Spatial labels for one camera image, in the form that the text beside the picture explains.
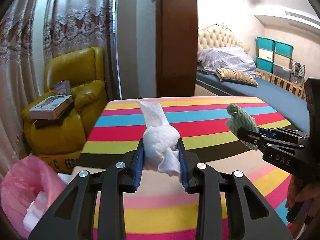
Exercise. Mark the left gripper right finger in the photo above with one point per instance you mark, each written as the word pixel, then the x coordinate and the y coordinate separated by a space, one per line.
pixel 249 214

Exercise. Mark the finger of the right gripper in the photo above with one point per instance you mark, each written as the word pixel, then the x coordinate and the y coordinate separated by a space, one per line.
pixel 269 132
pixel 254 140

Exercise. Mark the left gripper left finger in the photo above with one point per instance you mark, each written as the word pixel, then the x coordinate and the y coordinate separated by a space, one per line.
pixel 71 216

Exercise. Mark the green patterned wrapper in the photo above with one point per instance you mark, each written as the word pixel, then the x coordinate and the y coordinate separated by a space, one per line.
pixel 240 119

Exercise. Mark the pink trash bag bin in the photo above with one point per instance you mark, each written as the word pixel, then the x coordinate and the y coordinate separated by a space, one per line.
pixel 29 181

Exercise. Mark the person's right hand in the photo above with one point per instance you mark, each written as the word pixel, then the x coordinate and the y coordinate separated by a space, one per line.
pixel 309 192

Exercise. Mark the blue bed mattress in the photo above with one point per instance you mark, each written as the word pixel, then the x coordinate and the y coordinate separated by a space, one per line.
pixel 291 107

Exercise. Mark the striped beige pillow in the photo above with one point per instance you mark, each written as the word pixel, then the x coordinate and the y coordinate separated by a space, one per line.
pixel 235 76

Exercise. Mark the checkered black white bag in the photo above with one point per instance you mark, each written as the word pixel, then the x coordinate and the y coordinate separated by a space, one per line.
pixel 298 69

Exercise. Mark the teal white storage boxes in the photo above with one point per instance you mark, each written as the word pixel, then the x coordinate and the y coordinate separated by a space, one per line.
pixel 274 57

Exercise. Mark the grey plastic covered bedding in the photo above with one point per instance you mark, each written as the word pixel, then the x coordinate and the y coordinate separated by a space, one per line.
pixel 235 58

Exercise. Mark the striped colourful table cloth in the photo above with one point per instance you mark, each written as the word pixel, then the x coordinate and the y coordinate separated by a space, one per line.
pixel 159 206

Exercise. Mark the dark book stack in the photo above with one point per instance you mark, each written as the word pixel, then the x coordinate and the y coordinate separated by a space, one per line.
pixel 41 123

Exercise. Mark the cream tufted headboard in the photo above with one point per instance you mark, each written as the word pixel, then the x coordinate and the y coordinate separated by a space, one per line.
pixel 216 36

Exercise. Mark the white picture book box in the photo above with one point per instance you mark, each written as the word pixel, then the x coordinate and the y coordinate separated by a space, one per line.
pixel 51 107

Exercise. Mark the small colourful book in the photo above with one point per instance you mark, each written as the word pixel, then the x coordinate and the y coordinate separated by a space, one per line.
pixel 62 88

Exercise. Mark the yellow leather armchair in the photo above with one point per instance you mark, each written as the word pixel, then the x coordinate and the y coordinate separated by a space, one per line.
pixel 84 69

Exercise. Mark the left lace curtain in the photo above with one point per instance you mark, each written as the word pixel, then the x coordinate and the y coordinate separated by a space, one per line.
pixel 18 79

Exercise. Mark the lace curtain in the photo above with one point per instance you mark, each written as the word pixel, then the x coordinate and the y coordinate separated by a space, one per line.
pixel 18 79
pixel 71 25

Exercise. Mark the right lace curtain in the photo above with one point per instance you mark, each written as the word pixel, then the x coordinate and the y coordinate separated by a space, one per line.
pixel 71 25

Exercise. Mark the wooden bed rail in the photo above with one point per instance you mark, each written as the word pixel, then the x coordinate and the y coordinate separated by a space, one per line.
pixel 280 82

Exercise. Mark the brown wooden door frame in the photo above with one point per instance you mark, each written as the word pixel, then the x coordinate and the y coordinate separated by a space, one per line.
pixel 176 47

